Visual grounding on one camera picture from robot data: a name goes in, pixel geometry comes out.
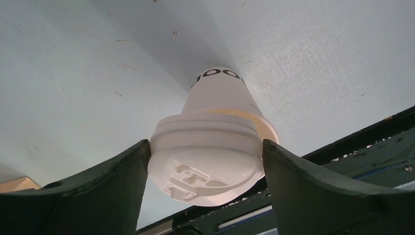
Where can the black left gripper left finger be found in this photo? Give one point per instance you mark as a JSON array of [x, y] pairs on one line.
[[102, 200]]

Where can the single white cup lid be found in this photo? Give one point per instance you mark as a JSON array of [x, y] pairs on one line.
[[205, 159]]

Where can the brown paper bag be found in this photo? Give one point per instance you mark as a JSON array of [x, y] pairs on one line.
[[18, 185]]

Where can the single white paper cup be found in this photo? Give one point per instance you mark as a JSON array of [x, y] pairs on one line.
[[221, 90]]

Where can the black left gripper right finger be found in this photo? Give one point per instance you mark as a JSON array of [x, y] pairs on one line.
[[308, 199]]

